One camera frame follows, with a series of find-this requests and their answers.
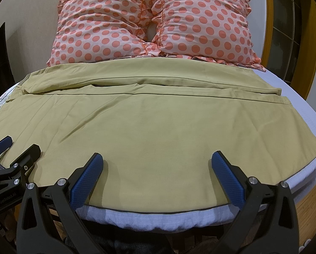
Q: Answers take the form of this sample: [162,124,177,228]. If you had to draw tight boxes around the left polka dot pillow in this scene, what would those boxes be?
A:
[47,0,160,66]

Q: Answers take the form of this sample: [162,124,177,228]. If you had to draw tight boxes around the right polka dot pillow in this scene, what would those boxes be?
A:
[146,0,266,71]

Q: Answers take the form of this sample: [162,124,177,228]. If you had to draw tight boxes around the polka dot pillow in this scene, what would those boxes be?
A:
[146,0,266,71]
[47,0,160,66]

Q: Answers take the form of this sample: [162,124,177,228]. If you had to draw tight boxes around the white bed sheet mattress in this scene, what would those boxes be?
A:
[0,68,316,232]

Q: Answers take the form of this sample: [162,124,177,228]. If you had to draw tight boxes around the khaki olive pants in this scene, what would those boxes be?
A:
[0,57,316,214]

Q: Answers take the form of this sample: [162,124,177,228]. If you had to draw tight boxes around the wooden door frame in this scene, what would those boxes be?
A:
[261,0,316,99]

